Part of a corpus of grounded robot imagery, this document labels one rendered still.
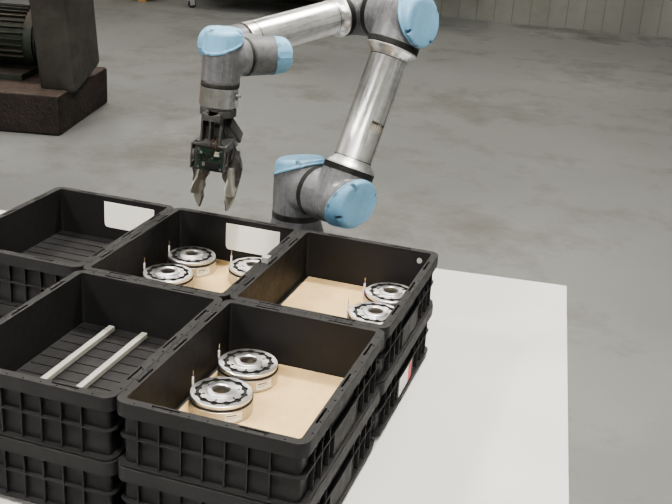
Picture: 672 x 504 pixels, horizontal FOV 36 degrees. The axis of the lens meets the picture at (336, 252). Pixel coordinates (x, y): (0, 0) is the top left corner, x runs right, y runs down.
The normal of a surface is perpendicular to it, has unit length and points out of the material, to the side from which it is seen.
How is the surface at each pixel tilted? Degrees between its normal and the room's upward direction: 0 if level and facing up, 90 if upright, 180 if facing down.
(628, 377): 0
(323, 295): 0
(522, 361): 0
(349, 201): 95
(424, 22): 82
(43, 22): 103
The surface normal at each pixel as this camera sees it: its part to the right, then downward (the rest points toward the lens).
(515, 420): 0.06, -0.93
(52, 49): -0.11, 0.55
